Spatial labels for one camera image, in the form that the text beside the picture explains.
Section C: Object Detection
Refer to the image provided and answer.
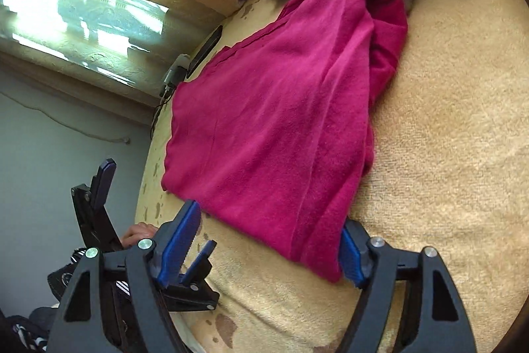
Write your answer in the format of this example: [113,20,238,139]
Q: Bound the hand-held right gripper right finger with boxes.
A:
[335,220,478,353]

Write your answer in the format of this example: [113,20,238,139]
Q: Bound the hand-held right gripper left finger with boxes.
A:
[47,200,203,353]

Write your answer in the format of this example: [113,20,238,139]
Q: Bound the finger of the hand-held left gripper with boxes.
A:
[161,241,220,312]
[70,158,125,255]

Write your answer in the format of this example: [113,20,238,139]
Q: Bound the red sweater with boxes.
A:
[161,0,410,283]

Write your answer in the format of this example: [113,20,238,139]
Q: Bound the person's left hand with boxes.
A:
[122,223,160,249]

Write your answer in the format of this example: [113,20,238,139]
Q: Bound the person's dark clothing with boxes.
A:
[0,305,59,353]

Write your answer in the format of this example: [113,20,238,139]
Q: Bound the white power strip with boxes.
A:
[162,54,191,97]

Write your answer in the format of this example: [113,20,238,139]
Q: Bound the beige lace curtain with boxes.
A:
[0,0,242,108]

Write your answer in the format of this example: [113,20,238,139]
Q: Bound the black smartphone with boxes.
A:
[186,25,224,79]

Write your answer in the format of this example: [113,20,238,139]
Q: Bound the yellow paw print blanket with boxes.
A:
[134,0,529,353]

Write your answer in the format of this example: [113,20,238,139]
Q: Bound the thin wall cable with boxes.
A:
[0,90,132,144]

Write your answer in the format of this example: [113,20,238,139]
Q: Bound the black power cable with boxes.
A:
[152,86,176,132]

